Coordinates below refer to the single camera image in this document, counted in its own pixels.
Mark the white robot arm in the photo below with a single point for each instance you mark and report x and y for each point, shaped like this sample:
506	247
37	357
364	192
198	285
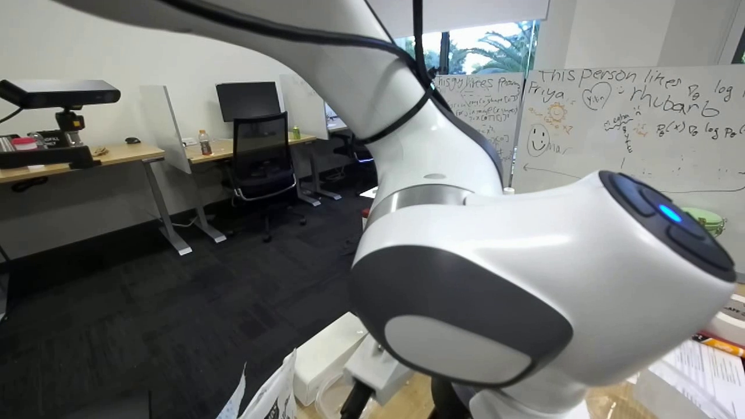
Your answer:
481	257

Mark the black mesh office chair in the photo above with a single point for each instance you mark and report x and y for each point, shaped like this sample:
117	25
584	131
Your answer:
262	153

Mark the whiteboard with handwriting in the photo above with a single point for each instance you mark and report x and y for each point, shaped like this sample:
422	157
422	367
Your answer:
478	117

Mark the white rectangular box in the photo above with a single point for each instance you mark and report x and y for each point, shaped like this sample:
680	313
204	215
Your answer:
328	361

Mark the small white box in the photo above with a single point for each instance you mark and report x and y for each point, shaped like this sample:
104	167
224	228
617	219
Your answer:
381	373

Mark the black computer monitor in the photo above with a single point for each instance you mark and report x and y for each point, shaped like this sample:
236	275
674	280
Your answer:
248	101

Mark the small clear bottle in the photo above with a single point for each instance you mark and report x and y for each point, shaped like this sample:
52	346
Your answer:
204	143

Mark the window with palm view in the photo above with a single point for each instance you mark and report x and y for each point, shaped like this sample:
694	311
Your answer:
489	47

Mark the white desk divider panel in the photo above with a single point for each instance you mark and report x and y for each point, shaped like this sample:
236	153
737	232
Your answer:
166	129

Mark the wooden desk with white legs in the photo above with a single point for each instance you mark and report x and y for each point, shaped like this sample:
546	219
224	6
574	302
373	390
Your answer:
124	155

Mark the whiteboard with smiley drawing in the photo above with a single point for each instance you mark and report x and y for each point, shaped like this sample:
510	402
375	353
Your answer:
644	131

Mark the light green container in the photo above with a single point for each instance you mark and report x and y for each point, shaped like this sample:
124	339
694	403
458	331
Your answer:
702	219

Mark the printed white paper stack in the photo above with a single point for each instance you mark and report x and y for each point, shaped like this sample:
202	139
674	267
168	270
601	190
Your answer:
700	381

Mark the black camera on stand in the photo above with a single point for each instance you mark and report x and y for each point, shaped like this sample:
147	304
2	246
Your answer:
60	93

